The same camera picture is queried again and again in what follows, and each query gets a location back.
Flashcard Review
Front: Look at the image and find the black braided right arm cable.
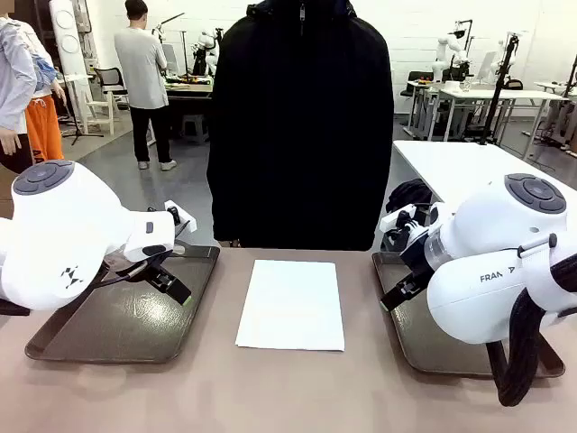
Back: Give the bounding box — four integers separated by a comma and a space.
488, 250, 577, 408

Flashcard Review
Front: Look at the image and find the man in grey shirt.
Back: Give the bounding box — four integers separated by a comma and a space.
113, 0, 179, 171

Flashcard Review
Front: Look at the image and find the black mesh office chair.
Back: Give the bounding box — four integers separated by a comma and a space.
92, 66, 131, 109

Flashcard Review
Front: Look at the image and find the person in black jacket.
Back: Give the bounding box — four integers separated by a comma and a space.
206, 0, 396, 253

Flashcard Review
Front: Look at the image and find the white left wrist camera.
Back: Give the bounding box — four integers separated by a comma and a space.
162, 199, 198, 236

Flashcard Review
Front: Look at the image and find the large white table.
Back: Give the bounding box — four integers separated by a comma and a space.
390, 139, 577, 208

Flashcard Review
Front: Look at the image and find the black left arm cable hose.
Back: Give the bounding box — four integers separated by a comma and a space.
96, 252, 157, 290

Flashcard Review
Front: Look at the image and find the person in orange trousers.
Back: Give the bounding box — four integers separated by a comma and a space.
17, 20, 68, 163

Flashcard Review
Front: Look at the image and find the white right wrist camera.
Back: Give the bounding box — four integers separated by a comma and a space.
378, 202, 418, 234

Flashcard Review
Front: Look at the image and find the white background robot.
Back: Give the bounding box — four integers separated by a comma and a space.
191, 26, 225, 78

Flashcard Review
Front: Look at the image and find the white A4 paper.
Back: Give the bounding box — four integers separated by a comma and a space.
234, 259, 346, 353

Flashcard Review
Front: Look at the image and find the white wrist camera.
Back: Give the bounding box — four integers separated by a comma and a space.
378, 202, 418, 234
162, 199, 198, 236

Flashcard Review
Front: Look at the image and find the tall black tripod pole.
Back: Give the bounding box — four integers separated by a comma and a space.
478, 33, 520, 146

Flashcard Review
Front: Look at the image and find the person in striped shirt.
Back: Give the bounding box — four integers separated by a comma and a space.
0, 8, 38, 175

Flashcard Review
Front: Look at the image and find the white desk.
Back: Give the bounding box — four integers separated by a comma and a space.
437, 88, 570, 160
534, 79, 577, 98

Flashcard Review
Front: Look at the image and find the white wooden chair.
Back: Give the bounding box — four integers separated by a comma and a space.
82, 88, 122, 135

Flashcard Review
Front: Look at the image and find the black bag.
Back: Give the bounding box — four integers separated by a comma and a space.
385, 178, 435, 217

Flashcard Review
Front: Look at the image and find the brown cardboard board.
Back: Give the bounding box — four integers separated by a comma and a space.
0, 164, 15, 220

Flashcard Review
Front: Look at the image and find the dark workbench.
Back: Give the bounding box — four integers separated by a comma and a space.
162, 76, 214, 142

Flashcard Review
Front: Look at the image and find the black desk chair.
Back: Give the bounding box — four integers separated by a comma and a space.
399, 69, 436, 136

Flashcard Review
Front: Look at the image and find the grey plastic stool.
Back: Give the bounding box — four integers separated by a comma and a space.
180, 115, 211, 145

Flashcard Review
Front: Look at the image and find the black tripod stand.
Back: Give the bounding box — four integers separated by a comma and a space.
60, 92, 105, 146

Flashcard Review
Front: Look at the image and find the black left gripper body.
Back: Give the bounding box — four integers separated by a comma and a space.
133, 251, 181, 284

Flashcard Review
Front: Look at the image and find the white tower air conditioner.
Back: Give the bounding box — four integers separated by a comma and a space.
48, 0, 98, 91

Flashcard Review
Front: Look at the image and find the person's left forearm black sleeve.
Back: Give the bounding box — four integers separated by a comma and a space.
367, 148, 396, 249

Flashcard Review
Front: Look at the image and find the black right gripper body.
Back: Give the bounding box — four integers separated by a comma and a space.
386, 224, 433, 277

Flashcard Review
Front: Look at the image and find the brown plastic serving tray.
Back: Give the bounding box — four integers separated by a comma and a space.
24, 243, 221, 365
371, 250, 567, 379

